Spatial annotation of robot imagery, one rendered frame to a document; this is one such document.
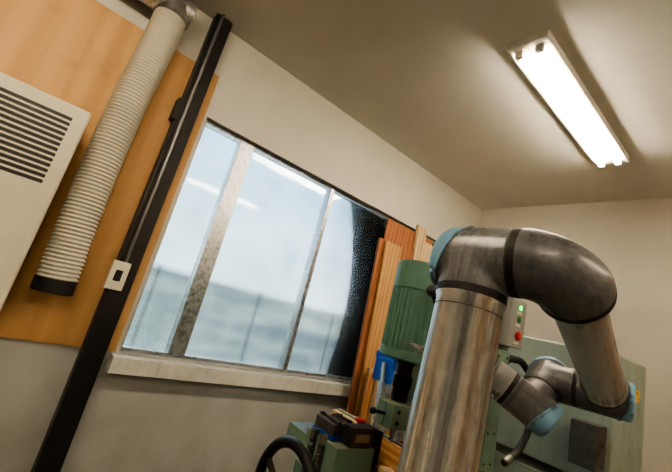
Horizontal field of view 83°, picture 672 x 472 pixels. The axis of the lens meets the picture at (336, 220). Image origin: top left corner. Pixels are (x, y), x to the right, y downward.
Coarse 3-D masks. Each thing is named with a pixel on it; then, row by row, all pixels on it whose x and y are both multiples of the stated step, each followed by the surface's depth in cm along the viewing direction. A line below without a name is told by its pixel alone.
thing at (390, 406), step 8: (384, 400) 115; (392, 400) 117; (384, 408) 114; (392, 408) 111; (400, 408) 112; (408, 408) 114; (376, 416) 115; (384, 416) 113; (392, 416) 110; (400, 416) 112; (408, 416) 114; (384, 424) 112; (392, 424) 110; (400, 424) 112; (392, 432) 114
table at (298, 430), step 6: (288, 426) 127; (294, 426) 125; (300, 426) 125; (306, 426) 127; (312, 426) 128; (288, 432) 126; (294, 432) 124; (300, 432) 122; (306, 432) 120; (300, 438) 121; (294, 468) 104; (300, 468) 102; (372, 468) 104
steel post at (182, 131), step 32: (224, 32) 211; (192, 96) 197; (192, 128) 198; (160, 160) 187; (160, 192) 187; (128, 256) 175; (128, 288) 176; (96, 320) 168; (96, 352) 168; (64, 416) 160; (64, 448) 159
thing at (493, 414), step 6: (498, 348) 131; (504, 348) 134; (492, 402) 127; (492, 408) 127; (498, 408) 129; (492, 414) 127; (498, 414) 129; (486, 420) 125; (492, 420) 127; (498, 420) 129; (492, 462) 126; (492, 468) 125
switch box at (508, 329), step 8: (512, 304) 127; (520, 304) 130; (504, 312) 128; (512, 312) 127; (504, 320) 127; (512, 320) 126; (504, 328) 126; (512, 328) 126; (520, 328) 129; (504, 336) 125; (512, 336) 126; (504, 344) 125; (512, 344) 125; (520, 344) 128
